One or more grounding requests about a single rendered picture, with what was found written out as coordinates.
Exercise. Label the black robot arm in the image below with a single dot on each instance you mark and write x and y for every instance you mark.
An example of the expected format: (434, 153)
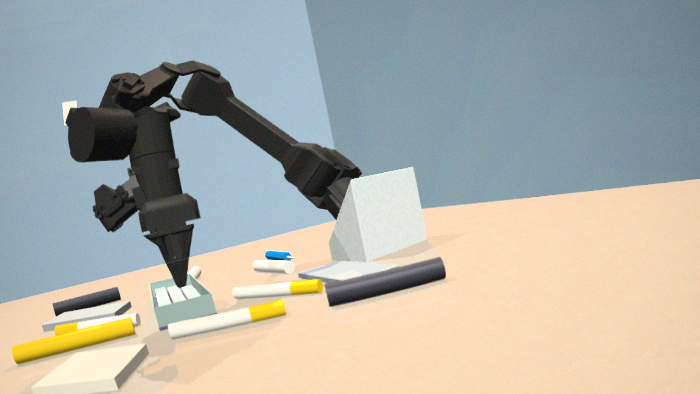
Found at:
(125, 124)

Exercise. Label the dark grey cylinder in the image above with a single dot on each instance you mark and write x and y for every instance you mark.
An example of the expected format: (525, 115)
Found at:
(384, 282)
(87, 301)

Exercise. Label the light grey flat bar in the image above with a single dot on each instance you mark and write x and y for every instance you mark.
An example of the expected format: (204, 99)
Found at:
(87, 315)

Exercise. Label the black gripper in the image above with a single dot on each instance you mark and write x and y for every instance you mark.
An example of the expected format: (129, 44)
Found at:
(166, 210)

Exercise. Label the letter keyboard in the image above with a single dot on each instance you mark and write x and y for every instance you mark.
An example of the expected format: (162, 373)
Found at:
(172, 304)

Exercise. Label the blue stylus with white tip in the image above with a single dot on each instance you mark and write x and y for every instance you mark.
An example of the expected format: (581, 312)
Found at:
(275, 255)

